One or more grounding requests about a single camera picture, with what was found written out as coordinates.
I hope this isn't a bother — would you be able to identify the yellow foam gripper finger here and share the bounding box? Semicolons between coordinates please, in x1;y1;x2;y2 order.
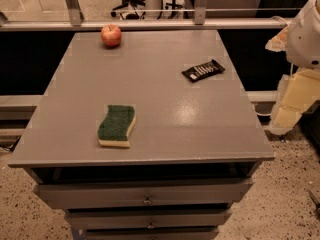
265;26;289;52
268;68;320;135

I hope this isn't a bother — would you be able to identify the metal railing frame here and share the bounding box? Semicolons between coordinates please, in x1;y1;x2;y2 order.
0;0;308;32

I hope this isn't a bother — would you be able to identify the red apple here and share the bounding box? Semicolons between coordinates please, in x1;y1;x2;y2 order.
101;24;122;47

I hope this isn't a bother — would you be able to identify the black office chair base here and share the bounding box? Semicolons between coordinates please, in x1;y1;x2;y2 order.
111;0;145;20

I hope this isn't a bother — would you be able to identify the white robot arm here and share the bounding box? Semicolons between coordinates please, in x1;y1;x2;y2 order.
265;0;320;135

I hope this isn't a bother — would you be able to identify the white cable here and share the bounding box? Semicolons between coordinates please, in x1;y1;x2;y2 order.
251;103;273;118

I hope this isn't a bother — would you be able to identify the green and yellow sponge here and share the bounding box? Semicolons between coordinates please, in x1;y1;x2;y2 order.
97;105;136;148

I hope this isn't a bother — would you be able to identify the grey drawer cabinet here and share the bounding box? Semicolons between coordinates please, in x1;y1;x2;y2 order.
10;30;273;240

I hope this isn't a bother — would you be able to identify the black snack bar wrapper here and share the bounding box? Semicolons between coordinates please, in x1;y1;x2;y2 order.
182;59;225;82

